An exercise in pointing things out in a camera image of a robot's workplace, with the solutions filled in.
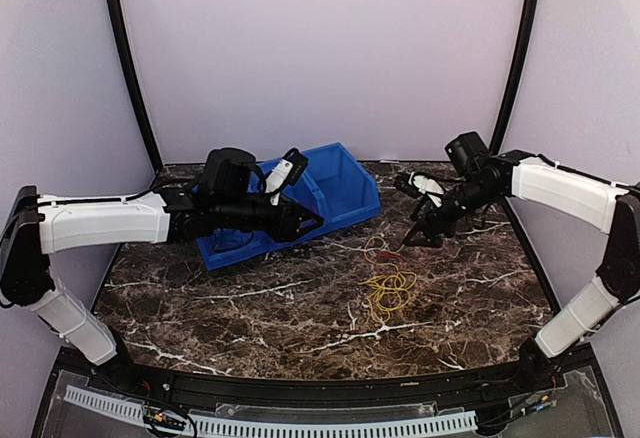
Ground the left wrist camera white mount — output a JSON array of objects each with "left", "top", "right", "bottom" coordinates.
[{"left": 265, "top": 148, "right": 308, "bottom": 206}]

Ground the blue three-compartment plastic bin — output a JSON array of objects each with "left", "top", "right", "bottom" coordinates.
[{"left": 197, "top": 143, "right": 381, "bottom": 271}]

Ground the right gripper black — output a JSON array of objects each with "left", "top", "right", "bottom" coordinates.
[{"left": 403, "top": 177, "right": 500, "bottom": 247}]

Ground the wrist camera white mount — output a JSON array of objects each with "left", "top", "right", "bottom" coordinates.
[
  {"left": 394, "top": 172, "right": 445, "bottom": 207},
  {"left": 265, "top": 148, "right": 308, "bottom": 206}
]

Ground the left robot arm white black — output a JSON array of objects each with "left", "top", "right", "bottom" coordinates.
[{"left": 1, "top": 147, "right": 324, "bottom": 394}]

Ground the yellow cable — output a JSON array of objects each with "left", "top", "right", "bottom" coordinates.
[{"left": 357, "top": 235, "right": 419, "bottom": 324}]

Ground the black frame post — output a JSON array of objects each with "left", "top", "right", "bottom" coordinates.
[
  {"left": 106, "top": 0, "right": 164, "bottom": 173},
  {"left": 489, "top": 0, "right": 538, "bottom": 153}
]

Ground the black curved front rail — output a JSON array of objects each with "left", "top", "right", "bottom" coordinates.
[{"left": 54, "top": 345, "right": 596, "bottom": 412}]

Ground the right black frame post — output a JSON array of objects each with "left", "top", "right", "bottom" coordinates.
[{"left": 489, "top": 0, "right": 538, "bottom": 153}]

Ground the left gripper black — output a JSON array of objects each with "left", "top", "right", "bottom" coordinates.
[{"left": 215, "top": 193, "right": 325, "bottom": 244}]

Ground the white slotted cable duct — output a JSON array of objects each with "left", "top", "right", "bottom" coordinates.
[{"left": 64, "top": 385, "right": 477, "bottom": 438}]

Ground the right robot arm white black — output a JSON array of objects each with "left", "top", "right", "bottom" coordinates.
[{"left": 394, "top": 132, "right": 639, "bottom": 392}]

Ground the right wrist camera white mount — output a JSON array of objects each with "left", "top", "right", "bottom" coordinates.
[{"left": 394, "top": 172, "right": 445, "bottom": 207}]

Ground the left black frame post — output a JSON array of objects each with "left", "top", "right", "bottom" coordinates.
[{"left": 106, "top": 0, "right": 164, "bottom": 173}]

